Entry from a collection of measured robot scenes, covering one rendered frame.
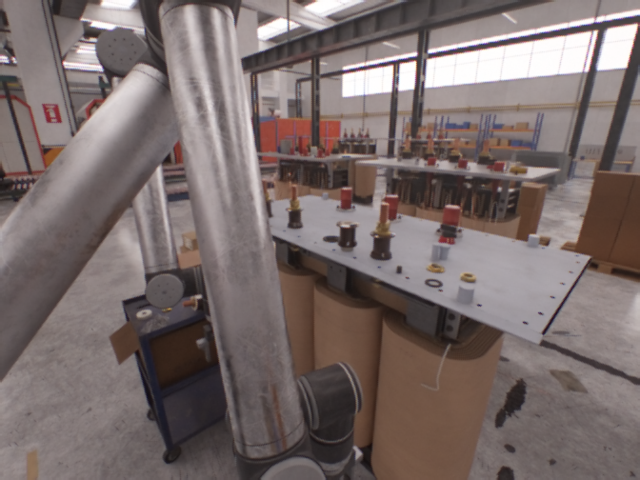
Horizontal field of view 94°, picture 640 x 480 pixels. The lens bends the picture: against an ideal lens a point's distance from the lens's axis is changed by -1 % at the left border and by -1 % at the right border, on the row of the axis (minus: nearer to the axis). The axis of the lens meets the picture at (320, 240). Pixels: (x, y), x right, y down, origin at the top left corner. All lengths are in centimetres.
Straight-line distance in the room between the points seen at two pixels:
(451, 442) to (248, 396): 115
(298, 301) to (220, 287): 136
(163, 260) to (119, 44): 65
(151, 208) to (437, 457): 140
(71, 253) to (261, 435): 42
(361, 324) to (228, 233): 111
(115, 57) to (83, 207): 65
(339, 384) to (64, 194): 59
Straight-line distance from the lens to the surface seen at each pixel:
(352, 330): 147
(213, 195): 41
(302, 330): 186
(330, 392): 67
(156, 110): 66
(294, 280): 170
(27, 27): 1145
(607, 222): 567
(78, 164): 64
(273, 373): 44
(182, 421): 235
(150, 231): 104
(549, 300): 109
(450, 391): 131
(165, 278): 102
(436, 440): 148
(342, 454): 79
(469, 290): 94
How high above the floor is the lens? 181
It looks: 19 degrees down
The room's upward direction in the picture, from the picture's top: straight up
